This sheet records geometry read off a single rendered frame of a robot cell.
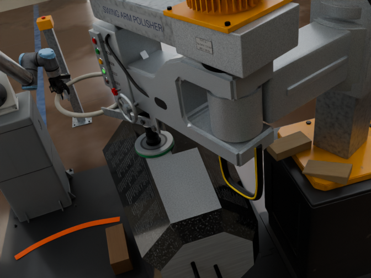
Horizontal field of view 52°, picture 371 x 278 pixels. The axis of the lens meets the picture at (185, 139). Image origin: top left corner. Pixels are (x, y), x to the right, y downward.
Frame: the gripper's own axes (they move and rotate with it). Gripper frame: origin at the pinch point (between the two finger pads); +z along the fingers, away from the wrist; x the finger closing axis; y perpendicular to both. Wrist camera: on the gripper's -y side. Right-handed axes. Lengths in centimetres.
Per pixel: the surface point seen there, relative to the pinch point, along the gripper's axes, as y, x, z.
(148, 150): 41, 79, -6
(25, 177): 38, -26, 46
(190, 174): 52, 106, -5
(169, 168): 50, 95, -4
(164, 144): 34, 86, -6
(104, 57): 40, 66, -60
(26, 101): 7.5, -27.4, 1.5
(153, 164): 48, 85, -4
